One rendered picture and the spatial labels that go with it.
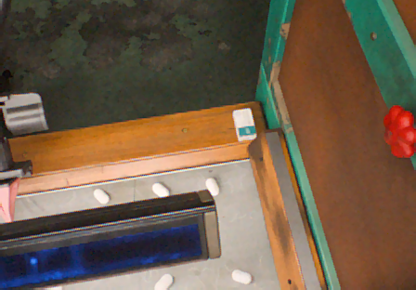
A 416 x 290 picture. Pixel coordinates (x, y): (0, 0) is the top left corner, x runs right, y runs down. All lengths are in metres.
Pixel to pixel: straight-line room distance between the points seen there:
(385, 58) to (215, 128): 0.53
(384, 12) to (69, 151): 0.67
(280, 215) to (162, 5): 1.57
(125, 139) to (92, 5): 1.39
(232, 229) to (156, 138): 0.23
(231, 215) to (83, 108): 1.15
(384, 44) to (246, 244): 0.52
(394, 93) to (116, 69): 1.64
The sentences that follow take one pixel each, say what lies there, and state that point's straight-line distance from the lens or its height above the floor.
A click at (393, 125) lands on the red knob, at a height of 1.25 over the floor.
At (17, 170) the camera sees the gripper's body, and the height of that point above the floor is 0.87.
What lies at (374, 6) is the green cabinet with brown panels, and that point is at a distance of 0.45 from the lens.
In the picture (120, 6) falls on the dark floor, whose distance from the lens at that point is 2.21.
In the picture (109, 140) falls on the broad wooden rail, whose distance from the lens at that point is 0.92.
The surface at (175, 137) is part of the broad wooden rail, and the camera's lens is 0.91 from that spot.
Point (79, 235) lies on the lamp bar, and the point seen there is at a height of 1.11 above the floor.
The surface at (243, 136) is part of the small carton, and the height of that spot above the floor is 0.78.
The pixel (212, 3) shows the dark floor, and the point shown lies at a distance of 2.19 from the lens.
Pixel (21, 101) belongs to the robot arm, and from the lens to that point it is 0.82.
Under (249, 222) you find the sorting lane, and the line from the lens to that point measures 0.87.
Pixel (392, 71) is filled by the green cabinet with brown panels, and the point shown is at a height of 1.24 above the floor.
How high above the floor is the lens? 1.57
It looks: 62 degrees down
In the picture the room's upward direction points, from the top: straight up
